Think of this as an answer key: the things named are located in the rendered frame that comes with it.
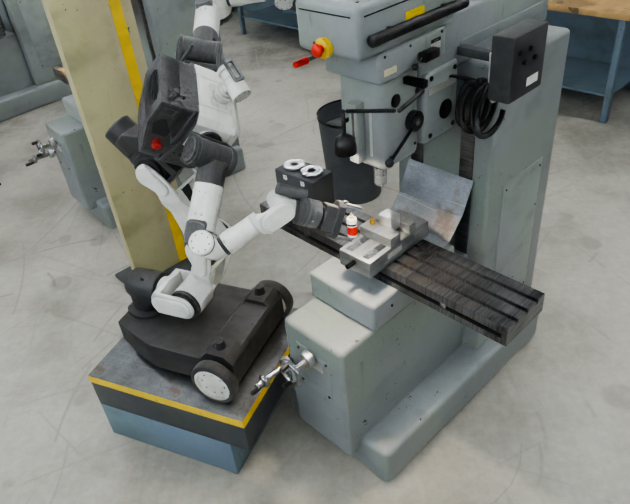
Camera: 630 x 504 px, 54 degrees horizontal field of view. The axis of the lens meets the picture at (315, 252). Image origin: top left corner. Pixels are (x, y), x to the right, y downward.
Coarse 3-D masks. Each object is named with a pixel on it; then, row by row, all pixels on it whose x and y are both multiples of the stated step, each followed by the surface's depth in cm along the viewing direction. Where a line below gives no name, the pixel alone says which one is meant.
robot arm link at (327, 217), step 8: (312, 200) 188; (336, 200) 193; (312, 208) 186; (320, 208) 187; (328, 208) 189; (336, 208) 190; (344, 208) 190; (312, 216) 186; (320, 216) 187; (328, 216) 190; (336, 216) 191; (304, 224) 188; (312, 224) 188; (320, 224) 190; (328, 224) 190; (336, 224) 191; (328, 232) 194; (336, 232) 192
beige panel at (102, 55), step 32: (64, 0) 288; (96, 0) 298; (128, 0) 310; (64, 32) 294; (96, 32) 304; (128, 32) 315; (64, 64) 302; (96, 64) 310; (128, 64) 322; (96, 96) 317; (128, 96) 329; (96, 128) 323; (96, 160) 334; (128, 160) 344; (128, 192) 351; (128, 224) 359; (160, 224) 375; (128, 256) 372; (160, 256) 385
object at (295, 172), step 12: (276, 168) 258; (288, 168) 254; (300, 168) 254; (312, 168) 252; (288, 180) 255; (300, 180) 249; (312, 180) 247; (324, 180) 250; (312, 192) 248; (324, 192) 253
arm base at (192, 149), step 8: (192, 136) 186; (200, 136) 185; (192, 144) 184; (200, 144) 183; (224, 144) 196; (184, 152) 188; (192, 152) 183; (200, 152) 183; (184, 160) 187; (192, 160) 184; (232, 160) 190; (232, 168) 191
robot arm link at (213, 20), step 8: (200, 0) 220; (208, 0) 219; (200, 8) 219; (208, 8) 218; (216, 8) 221; (200, 16) 216; (208, 16) 216; (216, 16) 219; (200, 24) 213; (208, 24) 213; (216, 24) 217
